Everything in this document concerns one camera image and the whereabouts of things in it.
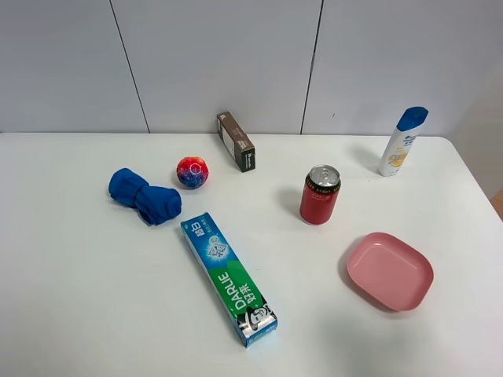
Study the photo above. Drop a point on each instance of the multicolour dimpled rubber ball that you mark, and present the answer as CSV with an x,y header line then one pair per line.
x,y
192,172

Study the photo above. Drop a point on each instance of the brown rectangular carton box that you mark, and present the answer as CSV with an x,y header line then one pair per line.
x,y
236,141

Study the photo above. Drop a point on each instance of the red soda can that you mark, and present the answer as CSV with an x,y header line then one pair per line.
x,y
320,191

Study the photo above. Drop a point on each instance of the blue rolled cloth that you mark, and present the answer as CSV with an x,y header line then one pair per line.
x,y
154,204

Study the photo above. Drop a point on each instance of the Darlie toothpaste box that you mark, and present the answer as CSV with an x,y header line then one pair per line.
x,y
247,308

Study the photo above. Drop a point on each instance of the white blue shampoo bottle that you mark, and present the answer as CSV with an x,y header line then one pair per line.
x,y
401,140

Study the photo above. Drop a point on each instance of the pink plastic dish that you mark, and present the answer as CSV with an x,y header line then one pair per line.
x,y
390,271

